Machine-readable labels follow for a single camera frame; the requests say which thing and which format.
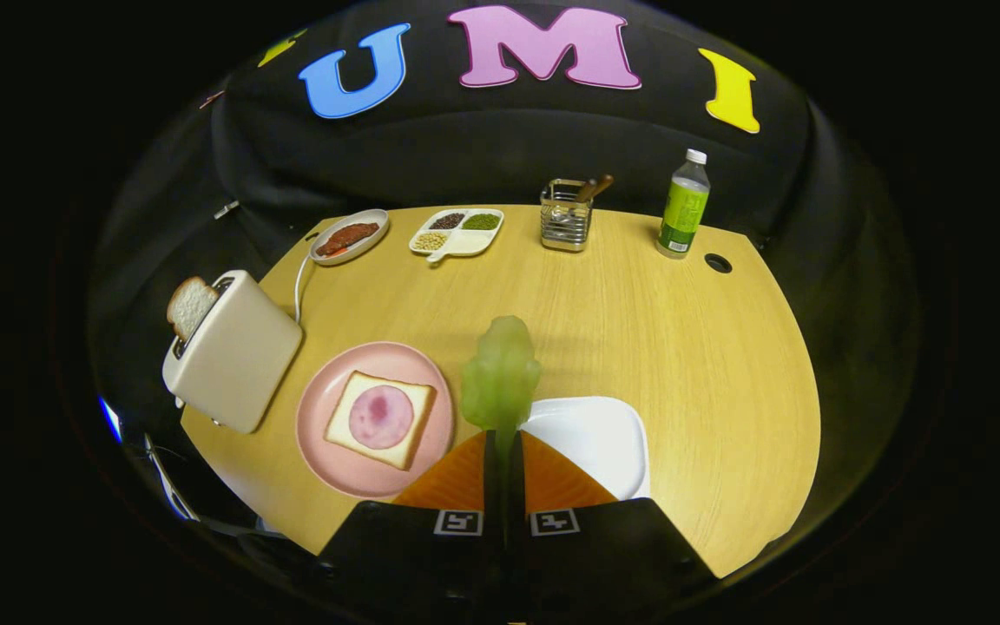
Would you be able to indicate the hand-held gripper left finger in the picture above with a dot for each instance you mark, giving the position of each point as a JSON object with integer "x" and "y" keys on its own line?
{"x": 492, "y": 486}

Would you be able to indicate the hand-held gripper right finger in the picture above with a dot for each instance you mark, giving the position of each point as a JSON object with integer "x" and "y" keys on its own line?
{"x": 515, "y": 486}

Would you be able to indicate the green lettuce leaf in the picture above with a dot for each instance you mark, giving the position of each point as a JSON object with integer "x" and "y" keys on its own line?
{"x": 500, "y": 373}

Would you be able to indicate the toasted bread slice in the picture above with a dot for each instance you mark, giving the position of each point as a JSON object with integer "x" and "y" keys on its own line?
{"x": 190, "y": 305}

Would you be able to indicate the white square plate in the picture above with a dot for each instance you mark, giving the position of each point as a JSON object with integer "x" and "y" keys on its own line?
{"x": 595, "y": 443}

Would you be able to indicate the white bread slice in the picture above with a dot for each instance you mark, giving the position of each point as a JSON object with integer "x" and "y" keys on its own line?
{"x": 417, "y": 404}

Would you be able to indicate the pink ham slice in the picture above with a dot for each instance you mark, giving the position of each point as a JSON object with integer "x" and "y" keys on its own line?
{"x": 381, "y": 417}

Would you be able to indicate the pink round plate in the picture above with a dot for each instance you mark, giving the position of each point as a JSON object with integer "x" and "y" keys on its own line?
{"x": 318, "y": 434}

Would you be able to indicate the white divided dish with beans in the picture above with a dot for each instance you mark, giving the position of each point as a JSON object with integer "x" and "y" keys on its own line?
{"x": 465, "y": 245}

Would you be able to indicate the metal utensil holder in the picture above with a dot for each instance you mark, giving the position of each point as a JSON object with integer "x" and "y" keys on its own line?
{"x": 565, "y": 230}

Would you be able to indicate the white oval dish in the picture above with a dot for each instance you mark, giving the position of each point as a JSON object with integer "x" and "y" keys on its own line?
{"x": 370, "y": 243}

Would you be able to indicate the white toaster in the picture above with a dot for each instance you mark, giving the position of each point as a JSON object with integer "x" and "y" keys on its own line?
{"x": 240, "y": 365}

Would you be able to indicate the red-brown meat piece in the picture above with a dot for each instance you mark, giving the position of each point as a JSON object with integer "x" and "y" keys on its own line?
{"x": 348, "y": 236}

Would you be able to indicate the green-label plastic bottle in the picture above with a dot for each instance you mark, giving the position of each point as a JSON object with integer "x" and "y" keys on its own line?
{"x": 682, "y": 213}

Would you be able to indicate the black backdrop cloth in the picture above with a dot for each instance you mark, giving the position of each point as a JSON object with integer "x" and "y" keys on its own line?
{"x": 500, "y": 148}

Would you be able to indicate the white clip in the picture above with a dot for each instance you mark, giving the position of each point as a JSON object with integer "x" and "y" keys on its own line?
{"x": 226, "y": 209}

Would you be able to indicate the pink clip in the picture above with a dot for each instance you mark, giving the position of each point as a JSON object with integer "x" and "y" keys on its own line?
{"x": 212, "y": 99}

